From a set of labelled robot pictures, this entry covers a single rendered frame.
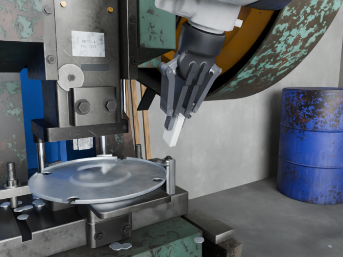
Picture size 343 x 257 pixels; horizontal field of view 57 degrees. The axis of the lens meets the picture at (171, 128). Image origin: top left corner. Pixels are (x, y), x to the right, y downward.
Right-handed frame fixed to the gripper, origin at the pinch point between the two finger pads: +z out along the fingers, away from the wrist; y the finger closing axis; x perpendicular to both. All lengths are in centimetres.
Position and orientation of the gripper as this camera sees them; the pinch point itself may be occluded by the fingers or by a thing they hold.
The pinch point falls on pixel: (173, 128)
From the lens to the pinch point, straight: 62.1
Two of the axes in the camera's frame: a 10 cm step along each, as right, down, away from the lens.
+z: -2.6, 8.2, 5.1
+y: 8.0, -1.1, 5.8
